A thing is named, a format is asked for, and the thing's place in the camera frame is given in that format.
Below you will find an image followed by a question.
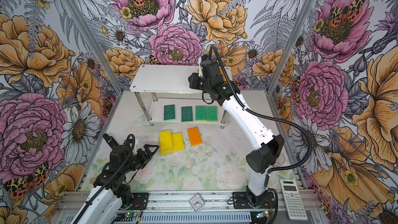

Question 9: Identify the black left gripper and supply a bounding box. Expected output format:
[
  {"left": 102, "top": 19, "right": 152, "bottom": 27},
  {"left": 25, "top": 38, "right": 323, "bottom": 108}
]
[{"left": 122, "top": 145, "right": 159, "bottom": 173}]

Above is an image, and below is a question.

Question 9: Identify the yellow sponge bottom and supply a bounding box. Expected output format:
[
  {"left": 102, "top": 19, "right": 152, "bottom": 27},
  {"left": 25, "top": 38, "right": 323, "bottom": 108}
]
[{"left": 160, "top": 148, "right": 173, "bottom": 156}]

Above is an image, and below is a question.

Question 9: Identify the yellow sponge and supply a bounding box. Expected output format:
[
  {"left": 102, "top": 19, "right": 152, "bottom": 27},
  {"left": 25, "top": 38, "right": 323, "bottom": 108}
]
[
  {"left": 160, "top": 148, "right": 173, "bottom": 156},
  {"left": 172, "top": 132, "right": 184, "bottom": 152},
  {"left": 159, "top": 130, "right": 173, "bottom": 150}
]

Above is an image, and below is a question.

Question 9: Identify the yellow sponge top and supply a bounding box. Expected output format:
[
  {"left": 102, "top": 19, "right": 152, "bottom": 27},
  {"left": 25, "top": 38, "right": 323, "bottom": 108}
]
[{"left": 159, "top": 130, "right": 173, "bottom": 150}]

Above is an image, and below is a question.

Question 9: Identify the light green sponge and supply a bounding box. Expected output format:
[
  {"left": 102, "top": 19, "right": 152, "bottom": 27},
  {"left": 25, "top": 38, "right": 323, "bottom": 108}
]
[
  {"left": 206, "top": 106, "right": 218, "bottom": 122},
  {"left": 195, "top": 105, "right": 207, "bottom": 122}
]

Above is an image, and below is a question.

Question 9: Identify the dark green scouring sponge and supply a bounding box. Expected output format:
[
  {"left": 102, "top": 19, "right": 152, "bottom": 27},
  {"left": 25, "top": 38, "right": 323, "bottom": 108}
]
[{"left": 181, "top": 106, "right": 193, "bottom": 122}]

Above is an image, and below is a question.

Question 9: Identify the orange sponge back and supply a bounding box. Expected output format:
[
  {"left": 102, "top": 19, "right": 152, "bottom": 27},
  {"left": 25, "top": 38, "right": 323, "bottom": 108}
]
[{"left": 187, "top": 127, "right": 203, "bottom": 146}]

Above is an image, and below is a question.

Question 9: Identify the orange sponge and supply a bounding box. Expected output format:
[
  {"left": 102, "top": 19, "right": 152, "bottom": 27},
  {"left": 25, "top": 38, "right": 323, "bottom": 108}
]
[
  {"left": 187, "top": 127, "right": 203, "bottom": 146},
  {"left": 219, "top": 67, "right": 227, "bottom": 82}
]

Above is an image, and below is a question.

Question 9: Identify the orange sponge front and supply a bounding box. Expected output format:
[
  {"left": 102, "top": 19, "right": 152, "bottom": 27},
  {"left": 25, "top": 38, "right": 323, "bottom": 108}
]
[{"left": 219, "top": 67, "right": 227, "bottom": 82}]

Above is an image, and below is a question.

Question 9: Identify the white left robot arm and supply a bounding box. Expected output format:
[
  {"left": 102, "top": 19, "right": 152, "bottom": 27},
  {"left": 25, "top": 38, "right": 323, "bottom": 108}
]
[{"left": 72, "top": 142, "right": 159, "bottom": 224}]

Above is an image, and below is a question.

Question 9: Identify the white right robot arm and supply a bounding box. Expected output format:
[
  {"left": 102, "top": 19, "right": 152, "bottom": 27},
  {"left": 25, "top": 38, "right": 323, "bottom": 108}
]
[{"left": 189, "top": 59, "right": 285, "bottom": 207}]

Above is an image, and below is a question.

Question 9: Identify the white two-tier metal shelf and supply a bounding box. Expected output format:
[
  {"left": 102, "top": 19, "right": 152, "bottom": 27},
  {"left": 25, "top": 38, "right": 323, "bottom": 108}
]
[{"left": 130, "top": 64, "right": 227, "bottom": 126}]

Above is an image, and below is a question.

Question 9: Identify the yellow sponge right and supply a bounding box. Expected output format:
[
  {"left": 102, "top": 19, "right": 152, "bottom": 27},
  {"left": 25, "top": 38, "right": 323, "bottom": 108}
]
[{"left": 172, "top": 132, "right": 184, "bottom": 152}]

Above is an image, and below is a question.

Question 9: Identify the small white clock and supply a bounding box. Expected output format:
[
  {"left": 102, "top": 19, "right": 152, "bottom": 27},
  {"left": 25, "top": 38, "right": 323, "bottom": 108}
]
[{"left": 189, "top": 193, "right": 206, "bottom": 213}]

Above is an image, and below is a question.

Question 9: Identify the white calculator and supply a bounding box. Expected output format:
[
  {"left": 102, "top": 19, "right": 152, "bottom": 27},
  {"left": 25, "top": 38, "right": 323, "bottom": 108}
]
[{"left": 280, "top": 179, "right": 308, "bottom": 221}]

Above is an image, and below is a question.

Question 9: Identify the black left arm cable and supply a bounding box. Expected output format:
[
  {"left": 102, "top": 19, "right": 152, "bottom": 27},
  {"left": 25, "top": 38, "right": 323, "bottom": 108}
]
[{"left": 71, "top": 133, "right": 136, "bottom": 224}]

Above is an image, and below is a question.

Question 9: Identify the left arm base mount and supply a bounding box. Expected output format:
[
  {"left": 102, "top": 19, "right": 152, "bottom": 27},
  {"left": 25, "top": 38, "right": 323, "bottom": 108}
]
[{"left": 117, "top": 184, "right": 149, "bottom": 210}]

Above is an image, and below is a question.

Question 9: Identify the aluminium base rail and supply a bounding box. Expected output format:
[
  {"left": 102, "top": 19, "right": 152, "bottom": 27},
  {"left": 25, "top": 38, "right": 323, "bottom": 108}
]
[{"left": 51, "top": 189, "right": 328, "bottom": 224}]

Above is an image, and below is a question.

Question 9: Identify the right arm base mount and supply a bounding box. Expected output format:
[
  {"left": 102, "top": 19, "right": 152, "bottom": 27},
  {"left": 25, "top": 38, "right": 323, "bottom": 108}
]
[{"left": 227, "top": 190, "right": 278, "bottom": 209}]

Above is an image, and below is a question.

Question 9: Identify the black corrugated right cable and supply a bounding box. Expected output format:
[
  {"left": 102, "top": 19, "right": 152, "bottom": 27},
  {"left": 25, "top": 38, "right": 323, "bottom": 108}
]
[{"left": 208, "top": 44, "right": 313, "bottom": 174}]

